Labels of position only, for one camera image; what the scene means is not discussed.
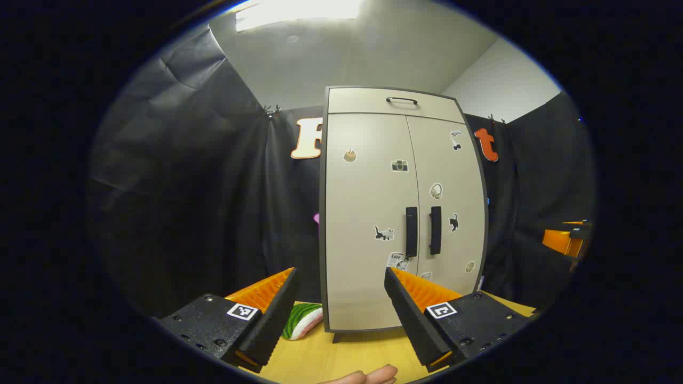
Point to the watermelon slice plush toy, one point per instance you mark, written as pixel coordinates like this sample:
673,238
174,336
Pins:
299,320

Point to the headphone sticker shoe cabinet door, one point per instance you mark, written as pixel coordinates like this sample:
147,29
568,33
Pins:
453,176

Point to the ceiling light panel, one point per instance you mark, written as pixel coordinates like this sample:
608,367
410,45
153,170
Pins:
299,10

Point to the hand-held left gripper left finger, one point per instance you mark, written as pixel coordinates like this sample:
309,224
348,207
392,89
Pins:
272,325

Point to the camera sticker shoe cabinet door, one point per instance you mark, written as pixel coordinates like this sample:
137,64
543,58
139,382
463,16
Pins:
363,202

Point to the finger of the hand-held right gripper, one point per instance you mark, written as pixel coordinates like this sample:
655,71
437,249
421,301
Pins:
577,224
563,242

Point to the black backdrop cloth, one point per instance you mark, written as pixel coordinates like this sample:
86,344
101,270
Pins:
187,186

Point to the small black cloth clip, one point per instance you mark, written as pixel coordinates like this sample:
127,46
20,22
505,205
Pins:
496,119
272,111

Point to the beige double-door shoe cabinet body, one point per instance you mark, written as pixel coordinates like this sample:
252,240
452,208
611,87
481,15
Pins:
322,213

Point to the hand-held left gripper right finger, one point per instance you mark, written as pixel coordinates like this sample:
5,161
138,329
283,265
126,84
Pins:
413,325

